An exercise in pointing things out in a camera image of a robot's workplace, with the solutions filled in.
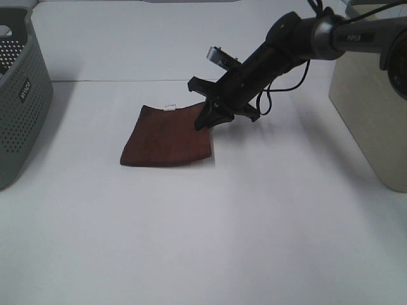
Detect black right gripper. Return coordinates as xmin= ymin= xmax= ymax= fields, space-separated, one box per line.
xmin=188 ymin=43 xmax=294 ymax=131

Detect brown towel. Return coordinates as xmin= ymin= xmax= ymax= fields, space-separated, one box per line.
xmin=120 ymin=102 xmax=212 ymax=167

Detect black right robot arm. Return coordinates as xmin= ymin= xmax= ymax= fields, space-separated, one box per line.
xmin=188 ymin=11 xmax=406 ymax=130

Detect beige basket with grey rim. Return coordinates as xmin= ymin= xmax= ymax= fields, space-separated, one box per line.
xmin=329 ymin=4 xmax=406 ymax=193

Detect grey perforated laundry basket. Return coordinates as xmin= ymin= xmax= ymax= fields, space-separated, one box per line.
xmin=1 ymin=6 xmax=53 ymax=189

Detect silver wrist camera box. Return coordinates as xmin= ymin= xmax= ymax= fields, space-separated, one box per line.
xmin=207 ymin=46 xmax=241 ymax=71

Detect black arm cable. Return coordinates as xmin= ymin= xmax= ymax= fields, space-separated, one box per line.
xmin=256 ymin=0 xmax=407 ymax=116

